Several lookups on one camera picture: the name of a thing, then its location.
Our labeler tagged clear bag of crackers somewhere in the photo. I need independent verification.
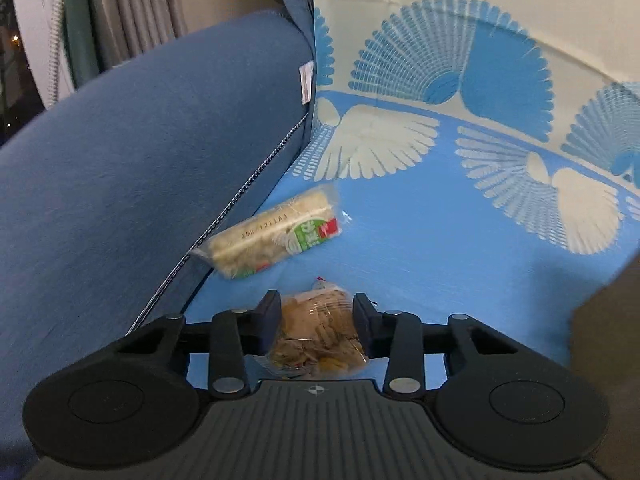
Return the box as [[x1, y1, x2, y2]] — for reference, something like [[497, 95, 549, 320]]
[[259, 277, 371, 380]]

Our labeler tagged white appliance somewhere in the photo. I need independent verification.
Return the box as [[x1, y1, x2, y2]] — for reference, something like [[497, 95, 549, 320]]
[[9, 0, 77, 110]]

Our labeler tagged braided metal hose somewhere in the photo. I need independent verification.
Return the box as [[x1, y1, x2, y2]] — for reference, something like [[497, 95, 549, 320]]
[[46, 0, 70, 107]]

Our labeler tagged blue fan-print blanket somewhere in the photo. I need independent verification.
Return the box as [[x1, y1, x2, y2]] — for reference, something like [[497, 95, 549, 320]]
[[184, 0, 640, 392]]

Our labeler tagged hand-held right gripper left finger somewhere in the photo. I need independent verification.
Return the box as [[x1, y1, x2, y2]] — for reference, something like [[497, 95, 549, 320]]
[[117, 289, 283, 400]]

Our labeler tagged cardboard box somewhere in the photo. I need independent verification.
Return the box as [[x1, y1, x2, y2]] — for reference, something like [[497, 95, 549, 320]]
[[569, 249, 640, 413]]

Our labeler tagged white sofa label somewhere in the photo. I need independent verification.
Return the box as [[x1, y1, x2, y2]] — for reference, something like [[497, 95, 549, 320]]
[[298, 62, 315, 107]]

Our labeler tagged grey curtain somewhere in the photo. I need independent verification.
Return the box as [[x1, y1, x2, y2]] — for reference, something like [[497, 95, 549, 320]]
[[84, 0, 189, 72]]

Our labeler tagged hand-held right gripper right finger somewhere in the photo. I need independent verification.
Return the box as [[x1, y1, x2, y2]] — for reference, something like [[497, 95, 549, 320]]
[[352, 292, 522, 397]]

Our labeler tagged clear nougat bar packet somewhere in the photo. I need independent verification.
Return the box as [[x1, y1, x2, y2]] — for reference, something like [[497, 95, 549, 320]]
[[189, 183, 346, 280]]

